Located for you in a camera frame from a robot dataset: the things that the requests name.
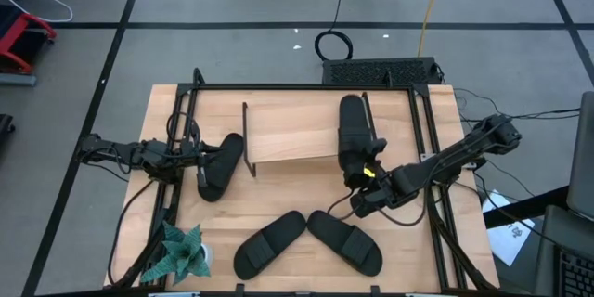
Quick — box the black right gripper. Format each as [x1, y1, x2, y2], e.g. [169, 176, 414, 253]
[351, 162, 419, 218]

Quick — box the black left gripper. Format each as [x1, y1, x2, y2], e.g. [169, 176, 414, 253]
[175, 141, 225, 173]

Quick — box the black foam slide sandal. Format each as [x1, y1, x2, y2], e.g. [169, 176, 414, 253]
[337, 94, 388, 190]
[196, 132, 245, 203]
[232, 210, 308, 281]
[306, 210, 384, 278]

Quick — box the wooden shelf with black legs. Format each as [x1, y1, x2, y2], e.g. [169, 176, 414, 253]
[240, 91, 378, 179]

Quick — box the green plant in white pot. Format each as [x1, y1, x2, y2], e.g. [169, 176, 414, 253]
[138, 222, 215, 287]

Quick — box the black computer tower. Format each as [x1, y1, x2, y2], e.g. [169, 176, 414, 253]
[321, 56, 443, 87]

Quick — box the white paper sheet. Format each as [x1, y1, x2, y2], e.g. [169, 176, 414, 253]
[481, 188, 536, 268]

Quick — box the black side desk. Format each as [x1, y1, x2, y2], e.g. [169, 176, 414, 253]
[482, 184, 571, 229]

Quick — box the grey open laptop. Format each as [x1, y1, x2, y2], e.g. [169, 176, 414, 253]
[533, 203, 594, 297]

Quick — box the grey monitor back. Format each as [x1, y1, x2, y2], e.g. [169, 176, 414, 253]
[565, 91, 594, 222]

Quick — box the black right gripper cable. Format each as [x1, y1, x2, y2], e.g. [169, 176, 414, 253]
[327, 185, 429, 227]

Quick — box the black metal table frame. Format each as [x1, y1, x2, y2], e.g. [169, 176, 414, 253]
[104, 67, 500, 294]

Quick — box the black coiled cable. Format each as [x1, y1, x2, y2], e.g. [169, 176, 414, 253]
[314, 0, 355, 62]

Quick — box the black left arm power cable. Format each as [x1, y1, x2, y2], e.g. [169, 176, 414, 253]
[107, 178, 157, 285]

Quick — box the yellow cable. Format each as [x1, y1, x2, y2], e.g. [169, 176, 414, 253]
[416, 0, 450, 59]

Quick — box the red frame cart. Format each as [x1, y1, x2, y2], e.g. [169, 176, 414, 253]
[0, 3, 58, 75]

